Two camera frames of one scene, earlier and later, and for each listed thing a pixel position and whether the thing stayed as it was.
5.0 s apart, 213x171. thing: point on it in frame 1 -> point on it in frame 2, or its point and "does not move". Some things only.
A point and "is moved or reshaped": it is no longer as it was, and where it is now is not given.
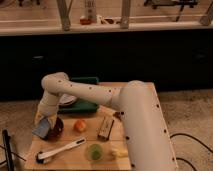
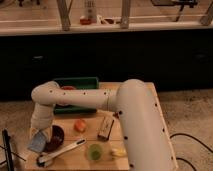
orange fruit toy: (80, 125) does not move
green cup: (94, 152) does not move
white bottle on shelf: (91, 10) does not move
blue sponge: (43, 128) is moved or reshaped
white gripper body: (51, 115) -> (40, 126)
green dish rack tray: (81, 106) does not move
